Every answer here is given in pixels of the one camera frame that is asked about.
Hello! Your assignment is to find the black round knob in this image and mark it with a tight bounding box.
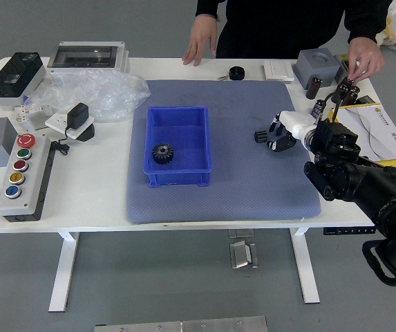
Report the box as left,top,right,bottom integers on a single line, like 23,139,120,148
228,66,246,81

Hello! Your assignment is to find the white enclosure with clear cover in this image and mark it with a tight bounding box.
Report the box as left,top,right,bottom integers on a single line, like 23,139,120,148
47,41,131,75

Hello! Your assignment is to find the clear plastic bag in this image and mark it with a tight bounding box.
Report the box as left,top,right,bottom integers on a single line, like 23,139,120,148
24,68,152,124

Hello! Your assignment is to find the person's left hand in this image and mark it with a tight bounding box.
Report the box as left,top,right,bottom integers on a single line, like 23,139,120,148
348,36,386,84

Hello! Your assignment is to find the grey block with round hole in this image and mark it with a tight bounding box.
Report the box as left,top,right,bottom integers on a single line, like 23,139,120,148
294,48,341,90

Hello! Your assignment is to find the blue-grey padded mat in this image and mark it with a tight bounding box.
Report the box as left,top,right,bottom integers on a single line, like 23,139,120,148
125,80,322,225

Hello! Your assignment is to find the black table control panel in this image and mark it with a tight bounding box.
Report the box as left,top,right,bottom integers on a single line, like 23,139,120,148
323,226,377,236

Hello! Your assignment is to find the black adapter cable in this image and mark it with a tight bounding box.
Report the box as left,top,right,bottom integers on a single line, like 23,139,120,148
49,127,71,156

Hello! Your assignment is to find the big black gear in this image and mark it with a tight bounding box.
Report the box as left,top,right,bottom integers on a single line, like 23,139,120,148
151,142,175,166

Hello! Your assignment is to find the yellow grey device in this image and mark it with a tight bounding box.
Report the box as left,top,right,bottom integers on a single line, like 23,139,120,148
334,54,350,75

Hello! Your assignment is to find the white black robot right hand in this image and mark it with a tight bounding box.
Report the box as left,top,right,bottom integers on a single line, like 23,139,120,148
266,110,318,153

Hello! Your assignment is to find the yellow white cardboard box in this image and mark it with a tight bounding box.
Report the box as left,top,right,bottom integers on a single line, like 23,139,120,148
327,95,396,170

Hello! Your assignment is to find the white table leg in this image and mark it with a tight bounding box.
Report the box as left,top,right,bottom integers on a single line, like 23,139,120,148
48,231,80,313
290,228,321,304

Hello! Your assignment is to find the grey metal plate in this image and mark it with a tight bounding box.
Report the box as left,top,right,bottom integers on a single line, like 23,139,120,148
94,315,268,332

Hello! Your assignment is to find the person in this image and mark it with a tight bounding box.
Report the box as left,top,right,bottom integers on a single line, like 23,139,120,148
196,0,394,59

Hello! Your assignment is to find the metal block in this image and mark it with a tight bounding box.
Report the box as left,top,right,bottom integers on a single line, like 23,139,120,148
229,241,260,270

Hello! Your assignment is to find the person's right hand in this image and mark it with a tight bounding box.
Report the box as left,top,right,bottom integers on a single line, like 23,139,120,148
182,15,218,66

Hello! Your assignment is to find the black power adapter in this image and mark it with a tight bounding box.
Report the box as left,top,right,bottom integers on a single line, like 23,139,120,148
65,102,90,131

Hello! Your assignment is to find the white wall switch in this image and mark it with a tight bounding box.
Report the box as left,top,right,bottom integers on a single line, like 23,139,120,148
263,60,295,82

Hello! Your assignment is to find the cluster of brown capacitors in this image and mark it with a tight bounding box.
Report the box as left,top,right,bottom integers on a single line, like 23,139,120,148
335,76,361,107

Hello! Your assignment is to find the black socket base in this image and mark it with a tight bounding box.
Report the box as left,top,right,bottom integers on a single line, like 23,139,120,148
78,123,96,142

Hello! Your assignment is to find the blue plastic box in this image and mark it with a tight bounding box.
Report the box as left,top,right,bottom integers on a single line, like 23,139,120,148
143,105,214,187

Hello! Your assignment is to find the grey enclosure with black lid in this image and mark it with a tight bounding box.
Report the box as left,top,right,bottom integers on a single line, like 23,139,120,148
0,52,48,107

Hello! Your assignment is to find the white terminal connector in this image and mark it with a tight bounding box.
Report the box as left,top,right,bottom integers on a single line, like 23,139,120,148
13,103,55,124

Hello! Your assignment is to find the grey push button station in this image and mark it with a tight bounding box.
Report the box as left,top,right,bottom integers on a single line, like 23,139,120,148
0,133,54,222

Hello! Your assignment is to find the black cylindrical capacitor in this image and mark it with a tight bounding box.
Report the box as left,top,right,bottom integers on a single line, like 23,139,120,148
310,99,326,120

